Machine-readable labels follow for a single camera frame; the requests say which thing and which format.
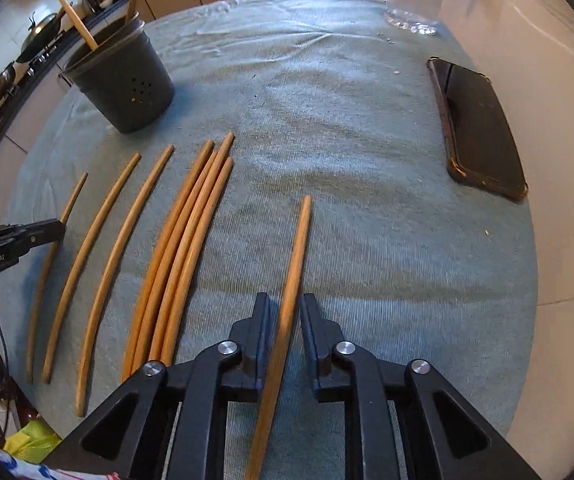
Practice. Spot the yellow-green bag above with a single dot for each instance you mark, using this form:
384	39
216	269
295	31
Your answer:
32	440

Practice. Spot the set of wooden chopsticks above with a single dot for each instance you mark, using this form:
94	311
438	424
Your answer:
179	240

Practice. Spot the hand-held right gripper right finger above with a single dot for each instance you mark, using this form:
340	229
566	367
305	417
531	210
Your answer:
307	335

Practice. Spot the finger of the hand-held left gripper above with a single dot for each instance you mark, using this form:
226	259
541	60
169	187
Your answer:
47	231

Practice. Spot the grey-green table cloth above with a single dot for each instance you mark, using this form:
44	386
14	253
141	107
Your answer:
347	160

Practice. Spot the black electric kettle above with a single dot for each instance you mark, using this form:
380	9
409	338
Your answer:
93	2

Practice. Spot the black wok with lid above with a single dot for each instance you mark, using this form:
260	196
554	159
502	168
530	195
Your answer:
39	35

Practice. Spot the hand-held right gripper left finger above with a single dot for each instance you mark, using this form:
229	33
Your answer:
265	335

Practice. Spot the dark grey utensil holder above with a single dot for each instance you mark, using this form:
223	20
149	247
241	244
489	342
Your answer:
127	85

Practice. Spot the person's printed clothing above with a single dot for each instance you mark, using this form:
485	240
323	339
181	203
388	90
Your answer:
42	472

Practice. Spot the black smartphone in case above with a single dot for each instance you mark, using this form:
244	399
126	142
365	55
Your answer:
482	130

